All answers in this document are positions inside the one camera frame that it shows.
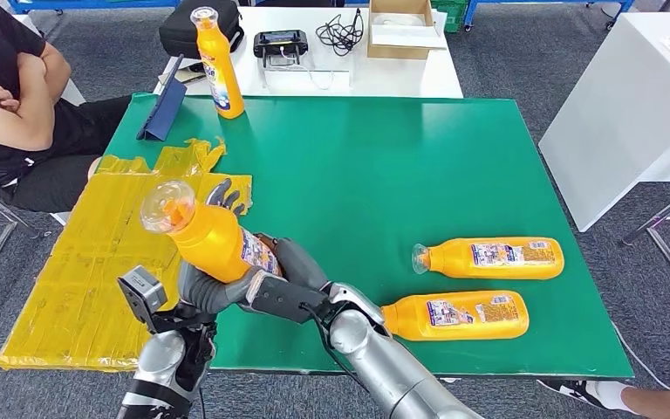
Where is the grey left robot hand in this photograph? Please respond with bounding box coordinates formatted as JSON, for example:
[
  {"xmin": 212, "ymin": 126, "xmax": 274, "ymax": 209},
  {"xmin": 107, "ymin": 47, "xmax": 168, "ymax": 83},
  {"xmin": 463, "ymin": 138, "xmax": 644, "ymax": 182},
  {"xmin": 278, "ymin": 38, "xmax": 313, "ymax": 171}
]
[{"xmin": 175, "ymin": 177, "xmax": 262, "ymax": 318}]

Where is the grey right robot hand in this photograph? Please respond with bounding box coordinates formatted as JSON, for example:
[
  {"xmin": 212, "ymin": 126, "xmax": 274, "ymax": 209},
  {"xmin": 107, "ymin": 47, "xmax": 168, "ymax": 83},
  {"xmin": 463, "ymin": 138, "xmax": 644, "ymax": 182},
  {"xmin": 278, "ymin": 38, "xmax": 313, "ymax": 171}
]
[{"xmin": 256, "ymin": 232, "xmax": 332, "ymax": 292}]

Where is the orange detergent bottle clear cap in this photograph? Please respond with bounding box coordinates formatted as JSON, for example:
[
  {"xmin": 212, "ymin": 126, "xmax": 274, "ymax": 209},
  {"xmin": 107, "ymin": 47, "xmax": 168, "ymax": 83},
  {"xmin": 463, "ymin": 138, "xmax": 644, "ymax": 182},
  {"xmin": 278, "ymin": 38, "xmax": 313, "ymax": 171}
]
[
  {"xmin": 411, "ymin": 237, "xmax": 565, "ymax": 282},
  {"xmin": 140, "ymin": 179, "xmax": 283, "ymax": 285},
  {"xmin": 380, "ymin": 290, "xmax": 530, "ymax": 342},
  {"xmin": 190, "ymin": 5, "xmax": 246, "ymax": 120}
]

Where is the yellow taped plastic sheet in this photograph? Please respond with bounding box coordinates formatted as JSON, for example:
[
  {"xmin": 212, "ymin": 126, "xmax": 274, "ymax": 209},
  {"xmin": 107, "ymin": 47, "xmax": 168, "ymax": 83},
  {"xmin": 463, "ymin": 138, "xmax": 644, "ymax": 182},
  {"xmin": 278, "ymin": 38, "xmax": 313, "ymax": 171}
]
[{"xmin": 0, "ymin": 137, "xmax": 254, "ymax": 373}]

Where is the blue tablet case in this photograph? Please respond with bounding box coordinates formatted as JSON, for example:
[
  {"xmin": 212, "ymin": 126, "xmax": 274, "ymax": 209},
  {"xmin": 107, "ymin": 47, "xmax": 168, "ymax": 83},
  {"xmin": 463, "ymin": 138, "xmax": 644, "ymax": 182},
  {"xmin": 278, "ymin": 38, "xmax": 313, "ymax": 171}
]
[{"xmin": 136, "ymin": 54, "xmax": 188, "ymax": 141}]

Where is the black carrying case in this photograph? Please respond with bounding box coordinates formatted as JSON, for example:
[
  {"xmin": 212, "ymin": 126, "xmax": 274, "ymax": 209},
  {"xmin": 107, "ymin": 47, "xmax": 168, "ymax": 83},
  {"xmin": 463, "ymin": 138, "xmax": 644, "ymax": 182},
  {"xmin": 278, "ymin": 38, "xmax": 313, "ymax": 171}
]
[{"xmin": 159, "ymin": 0, "xmax": 245, "ymax": 61}]

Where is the dark smartphone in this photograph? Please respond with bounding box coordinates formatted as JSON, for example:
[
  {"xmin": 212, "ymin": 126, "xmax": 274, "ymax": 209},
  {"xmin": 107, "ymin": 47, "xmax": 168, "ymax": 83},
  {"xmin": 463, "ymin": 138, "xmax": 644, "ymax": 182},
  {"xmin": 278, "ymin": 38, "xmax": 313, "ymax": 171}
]
[{"xmin": 174, "ymin": 63, "xmax": 208, "ymax": 85}]

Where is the white table with equipment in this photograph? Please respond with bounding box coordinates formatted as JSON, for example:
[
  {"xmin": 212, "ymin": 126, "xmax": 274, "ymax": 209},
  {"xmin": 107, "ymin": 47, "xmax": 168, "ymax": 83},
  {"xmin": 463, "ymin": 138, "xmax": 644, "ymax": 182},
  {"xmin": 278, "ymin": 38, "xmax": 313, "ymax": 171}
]
[{"xmin": 153, "ymin": 6, "xmax": 464, "ymax": 100}]

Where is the black handheld controller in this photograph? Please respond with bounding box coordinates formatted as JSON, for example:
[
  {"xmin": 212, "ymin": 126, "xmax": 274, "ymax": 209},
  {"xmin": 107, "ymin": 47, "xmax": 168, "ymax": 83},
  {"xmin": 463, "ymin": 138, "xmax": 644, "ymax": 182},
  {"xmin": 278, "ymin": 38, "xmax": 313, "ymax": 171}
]
[{"xmin": 252, "ymin": 30, "xmax": 310, "ymax": 69}]

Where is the cardboard box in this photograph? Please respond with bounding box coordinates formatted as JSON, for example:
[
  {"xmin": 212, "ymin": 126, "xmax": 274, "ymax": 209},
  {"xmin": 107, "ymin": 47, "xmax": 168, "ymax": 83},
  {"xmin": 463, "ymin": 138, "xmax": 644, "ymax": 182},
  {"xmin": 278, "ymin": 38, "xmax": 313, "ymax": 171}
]
[{"xmin": 366, "ymin": 0, "xmax": 448, "ymax": 62}]

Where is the white packing sheet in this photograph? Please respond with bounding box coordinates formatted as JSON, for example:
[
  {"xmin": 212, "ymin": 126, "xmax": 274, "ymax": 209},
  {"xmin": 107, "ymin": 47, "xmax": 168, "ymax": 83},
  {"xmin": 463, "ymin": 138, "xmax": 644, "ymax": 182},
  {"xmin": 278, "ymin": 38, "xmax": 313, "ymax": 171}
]
[{"xmin": 370, "ymin": 13, "xmax": 448, "ymax": 52}]

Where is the green plastic crate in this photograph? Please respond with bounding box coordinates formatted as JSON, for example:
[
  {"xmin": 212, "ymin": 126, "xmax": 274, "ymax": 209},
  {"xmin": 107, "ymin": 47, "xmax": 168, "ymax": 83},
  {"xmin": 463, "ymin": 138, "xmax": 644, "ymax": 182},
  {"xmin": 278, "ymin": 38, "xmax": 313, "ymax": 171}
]
[{"xmin": 430, "ymin": 0, "xmax": 468, "ymax": 35}]

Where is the white black sneaker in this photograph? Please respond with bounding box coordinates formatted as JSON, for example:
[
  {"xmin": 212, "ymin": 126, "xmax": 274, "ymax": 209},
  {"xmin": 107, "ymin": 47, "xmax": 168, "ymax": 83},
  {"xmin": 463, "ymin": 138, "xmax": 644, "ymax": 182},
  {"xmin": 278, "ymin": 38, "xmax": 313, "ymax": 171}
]
[{"xmin": 537, "ymin": 378, "xmax": 637, "ymax": 413}]

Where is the white side table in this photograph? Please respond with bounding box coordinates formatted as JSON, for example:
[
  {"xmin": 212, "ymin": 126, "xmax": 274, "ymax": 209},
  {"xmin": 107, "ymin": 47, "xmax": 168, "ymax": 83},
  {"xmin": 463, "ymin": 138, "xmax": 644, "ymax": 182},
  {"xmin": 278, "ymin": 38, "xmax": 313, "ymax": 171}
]
[{"xmin": 538, "ymin": 12, "xmax": 670, "ymax": 234}]

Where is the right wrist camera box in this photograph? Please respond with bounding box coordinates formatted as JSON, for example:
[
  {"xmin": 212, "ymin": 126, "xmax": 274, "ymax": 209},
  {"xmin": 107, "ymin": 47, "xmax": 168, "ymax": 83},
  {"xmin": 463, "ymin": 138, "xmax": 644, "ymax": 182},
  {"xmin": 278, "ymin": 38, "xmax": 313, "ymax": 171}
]
[{"xmin": 245, "ymin": 270, "xmax": 329, "ymax": 325}]

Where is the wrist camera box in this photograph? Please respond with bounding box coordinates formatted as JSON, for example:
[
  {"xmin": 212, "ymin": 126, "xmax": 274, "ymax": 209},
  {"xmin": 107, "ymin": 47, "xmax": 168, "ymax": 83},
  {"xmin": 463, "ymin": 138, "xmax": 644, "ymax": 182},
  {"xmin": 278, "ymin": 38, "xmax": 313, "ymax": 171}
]
[
  {"xmin": 245, "ymin": 270, "xmax": 329, "ymax": 325},
  {"xmin": 117, "ymin": 265, "xmax": 168, "ymax": 335}
]

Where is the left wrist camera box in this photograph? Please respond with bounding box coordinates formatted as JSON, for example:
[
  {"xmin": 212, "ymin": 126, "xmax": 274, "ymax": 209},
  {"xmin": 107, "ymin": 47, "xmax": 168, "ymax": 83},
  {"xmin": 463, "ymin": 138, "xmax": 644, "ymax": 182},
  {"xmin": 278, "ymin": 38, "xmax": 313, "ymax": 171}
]
[{"xmin": 117, "ymin": 265, "xmax": 168, "ymax": 335}]

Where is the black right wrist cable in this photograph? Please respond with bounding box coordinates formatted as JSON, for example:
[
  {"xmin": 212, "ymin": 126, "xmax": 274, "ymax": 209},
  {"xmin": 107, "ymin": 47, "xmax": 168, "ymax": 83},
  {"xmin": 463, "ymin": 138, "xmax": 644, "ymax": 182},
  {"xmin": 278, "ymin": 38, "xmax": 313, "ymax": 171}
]
[{"xmin": 298, "ymin": 301, "xmax": 373, "ymax": 395}]

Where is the blue metal rack frame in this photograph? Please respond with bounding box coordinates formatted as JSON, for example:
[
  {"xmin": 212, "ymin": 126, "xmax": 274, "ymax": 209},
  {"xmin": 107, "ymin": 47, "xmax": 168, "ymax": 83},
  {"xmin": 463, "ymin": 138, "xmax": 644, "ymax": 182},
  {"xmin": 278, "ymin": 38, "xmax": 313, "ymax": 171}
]
[
  {"xmin": 462, "ymin": 0, "xmax": 635, "ymax": 33},
  {"xmin": 8, "ymin": 0, "xmax": 183, "ymax": 16}
]

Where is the metal frame chair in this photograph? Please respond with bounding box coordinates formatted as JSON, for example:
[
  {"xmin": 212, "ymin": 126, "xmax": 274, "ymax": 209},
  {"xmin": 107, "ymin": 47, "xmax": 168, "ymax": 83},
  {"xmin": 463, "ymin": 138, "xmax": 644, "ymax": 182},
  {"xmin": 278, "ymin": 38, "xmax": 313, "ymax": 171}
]
[{"xmin": 0, "ymin": 168, "xmax": 73, "ymax": 307}]

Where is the black cable bundle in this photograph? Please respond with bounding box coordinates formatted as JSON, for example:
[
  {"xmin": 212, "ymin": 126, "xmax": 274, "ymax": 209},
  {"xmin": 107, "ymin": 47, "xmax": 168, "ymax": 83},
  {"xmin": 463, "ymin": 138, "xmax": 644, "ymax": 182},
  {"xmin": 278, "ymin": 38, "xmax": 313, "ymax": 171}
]
[{"xmin": 315, "ymin": 8, "xmax": 366, "ymax": 58}]

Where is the metal table leg frame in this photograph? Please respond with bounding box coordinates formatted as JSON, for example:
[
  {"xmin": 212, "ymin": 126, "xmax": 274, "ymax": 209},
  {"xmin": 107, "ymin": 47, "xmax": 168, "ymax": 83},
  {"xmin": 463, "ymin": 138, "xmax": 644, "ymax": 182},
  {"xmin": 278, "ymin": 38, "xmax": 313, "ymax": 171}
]
[{"xmin": 620, "ymin": 175, "xmax": 670, "ymax": 316}]

